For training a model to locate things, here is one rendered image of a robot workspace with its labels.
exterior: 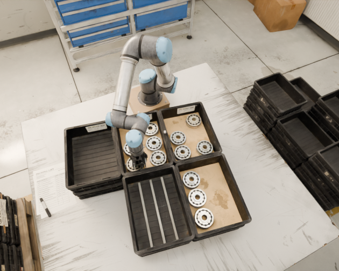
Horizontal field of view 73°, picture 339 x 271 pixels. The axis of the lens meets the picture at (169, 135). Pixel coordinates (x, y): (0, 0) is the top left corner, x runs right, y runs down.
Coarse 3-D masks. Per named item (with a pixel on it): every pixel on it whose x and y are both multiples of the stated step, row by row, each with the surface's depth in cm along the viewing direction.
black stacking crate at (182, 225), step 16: (144, 176) 130; (160, 176) 136; (128, 192) 127; (144, 192) 131; (160, 192) 131; (176, 192) 132; (160, 208) 127; (176, 208) 127; (144, 224) 122; (176, 224) 123; (144, 240) 118; (160, 240) 118
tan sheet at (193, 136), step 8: (168, 120) 157; (176, 120) 157; (184, 120) 158; (168, 128) 154; (176, 128) 154; (184, 128) 154; (200, 128) 155; (168, 136) 151; (192, 136) 151; (200, 136) 151; (192, 144) 148; (192, 152) 145; (176, 160) 142
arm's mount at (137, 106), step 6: (132, 90) 176; (138, 90) 176; (132, 96) 173; (138, 96) 172; (162, 96) 172; (132, 102) 170; (138, 102) 170; (156, 102) 169; (162, 102) 169; (168, 102) 169; (132, 108) 171; (138, 108) 167; (144, 108) 166; (150, 108) 166; (156, 108) 166; (162, 108) 170
